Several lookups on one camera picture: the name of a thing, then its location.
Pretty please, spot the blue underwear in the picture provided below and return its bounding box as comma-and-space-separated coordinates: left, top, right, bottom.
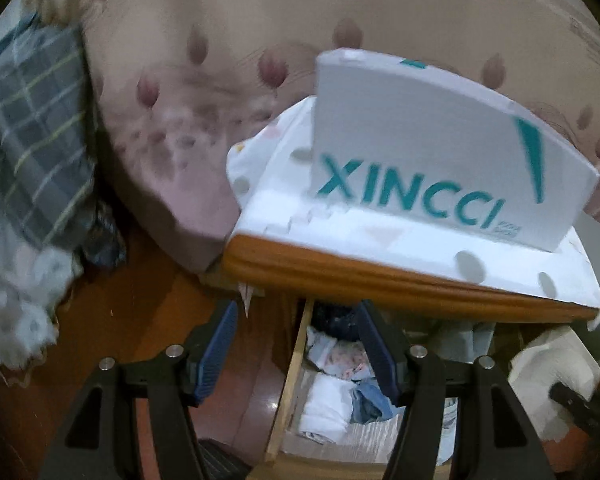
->
349, 377, 397, 424

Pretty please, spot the white translucent sheet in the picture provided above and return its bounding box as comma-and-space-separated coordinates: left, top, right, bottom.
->
0, 192, 77, 372

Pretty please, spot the wooden drawer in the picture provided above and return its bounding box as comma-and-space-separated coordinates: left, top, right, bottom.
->
264, 297, 600, 480

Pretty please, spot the grey underwear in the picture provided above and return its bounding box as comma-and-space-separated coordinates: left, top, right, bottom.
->
430, 320, 497, 364

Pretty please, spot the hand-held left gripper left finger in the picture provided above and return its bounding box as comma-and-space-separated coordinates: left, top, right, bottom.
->
42, 300, 241, 480

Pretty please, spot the wooden nightstand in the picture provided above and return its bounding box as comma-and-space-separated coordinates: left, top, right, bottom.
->
200, 234, 600, 480

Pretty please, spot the white paper towel roll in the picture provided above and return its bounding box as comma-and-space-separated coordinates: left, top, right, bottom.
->
509, 329, 600, 442

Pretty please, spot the grey plaid quilt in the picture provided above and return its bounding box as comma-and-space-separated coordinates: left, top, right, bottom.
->
0, 14, 127, 269

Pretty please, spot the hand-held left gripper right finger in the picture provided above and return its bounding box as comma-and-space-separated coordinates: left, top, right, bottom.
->
355, 300, 556, 480

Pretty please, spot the white floral underwear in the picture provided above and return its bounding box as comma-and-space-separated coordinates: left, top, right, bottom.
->
306, 327, 377, 382

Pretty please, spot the bed with pink leaf sheet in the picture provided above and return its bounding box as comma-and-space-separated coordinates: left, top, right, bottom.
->
30, 0, 600, 275

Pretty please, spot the white dotted cloth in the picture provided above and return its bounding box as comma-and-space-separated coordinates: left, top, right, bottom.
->
225, 95, 600, 332

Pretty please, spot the white shoe box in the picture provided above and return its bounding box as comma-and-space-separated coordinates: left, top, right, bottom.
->
309, 48, 600, 254

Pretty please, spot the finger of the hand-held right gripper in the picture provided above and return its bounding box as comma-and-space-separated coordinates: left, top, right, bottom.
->
550, 382, 600, 442

